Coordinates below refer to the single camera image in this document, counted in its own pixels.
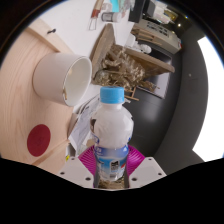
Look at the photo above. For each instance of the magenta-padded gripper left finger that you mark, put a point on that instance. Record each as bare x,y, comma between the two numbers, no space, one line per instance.
78,171

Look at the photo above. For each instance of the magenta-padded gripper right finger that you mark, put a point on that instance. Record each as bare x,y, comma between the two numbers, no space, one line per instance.
146,171

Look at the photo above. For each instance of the white bottle with blue cap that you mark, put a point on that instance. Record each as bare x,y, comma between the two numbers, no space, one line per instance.
111,133

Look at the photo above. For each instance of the grey newspaper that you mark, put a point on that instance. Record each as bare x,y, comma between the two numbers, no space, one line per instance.
80,128

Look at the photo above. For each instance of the flat round red coaster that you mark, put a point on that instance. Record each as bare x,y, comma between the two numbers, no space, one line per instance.
38,140

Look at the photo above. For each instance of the beige canvas mat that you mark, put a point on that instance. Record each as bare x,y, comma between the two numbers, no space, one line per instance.
16,100

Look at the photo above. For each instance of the white ceramic cup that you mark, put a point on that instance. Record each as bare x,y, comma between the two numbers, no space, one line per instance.
50,78

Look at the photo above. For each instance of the white cabinet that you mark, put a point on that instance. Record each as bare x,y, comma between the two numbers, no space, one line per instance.
160,35

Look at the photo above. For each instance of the small paint jar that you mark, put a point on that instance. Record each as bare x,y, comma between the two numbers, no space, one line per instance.
111,16

